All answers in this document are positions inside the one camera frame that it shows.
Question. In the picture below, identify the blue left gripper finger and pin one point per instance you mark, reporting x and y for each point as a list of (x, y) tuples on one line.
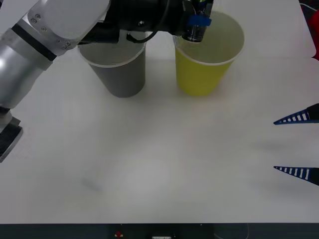
[(199, 21)]

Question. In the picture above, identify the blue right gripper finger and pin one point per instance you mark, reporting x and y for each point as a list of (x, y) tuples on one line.
[(299, 172), (299, 117)]

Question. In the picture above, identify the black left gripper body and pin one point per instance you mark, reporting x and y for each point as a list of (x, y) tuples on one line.
[(178, 20)]

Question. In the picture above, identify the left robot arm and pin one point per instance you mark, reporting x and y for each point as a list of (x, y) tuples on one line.
[(49, 27)]

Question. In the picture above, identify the yellow-green plastic bin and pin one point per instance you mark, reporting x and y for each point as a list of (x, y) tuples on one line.
[(199, 77)]

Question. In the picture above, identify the grey plastic bin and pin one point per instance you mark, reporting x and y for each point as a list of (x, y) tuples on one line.
[(124, 79)]

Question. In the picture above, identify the red object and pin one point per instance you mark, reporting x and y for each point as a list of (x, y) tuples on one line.
[(315, 35)]

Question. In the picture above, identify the red button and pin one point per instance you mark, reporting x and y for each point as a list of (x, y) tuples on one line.
[(118, 234)]

